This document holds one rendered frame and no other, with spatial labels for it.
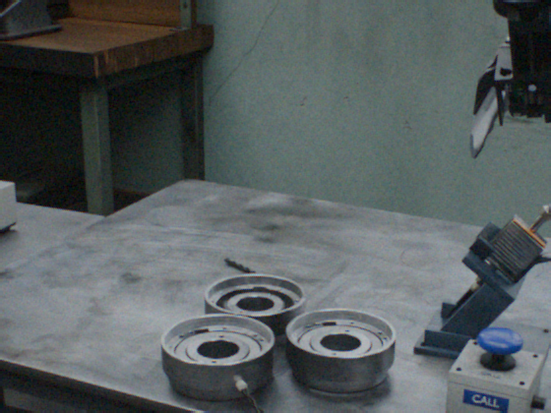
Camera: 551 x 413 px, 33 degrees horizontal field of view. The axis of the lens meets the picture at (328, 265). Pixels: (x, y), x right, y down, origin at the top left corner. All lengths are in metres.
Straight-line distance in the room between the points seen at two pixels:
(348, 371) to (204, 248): 0.41
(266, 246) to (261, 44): 1.52
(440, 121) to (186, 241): 1.39
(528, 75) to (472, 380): 0.28
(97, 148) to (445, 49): 0.92
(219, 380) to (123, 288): 0.29
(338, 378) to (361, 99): 1.78
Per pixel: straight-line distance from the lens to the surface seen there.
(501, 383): 0.82
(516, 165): 2.49
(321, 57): 2.60
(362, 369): 0.85
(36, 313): 1.05
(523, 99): 0.91
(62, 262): 1.18
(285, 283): 1.00
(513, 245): 0.92
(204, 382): 0.84
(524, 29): 0.86
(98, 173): 2.41
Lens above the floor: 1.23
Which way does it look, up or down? 22 degrees down
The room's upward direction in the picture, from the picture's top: 2 degrees clockwise
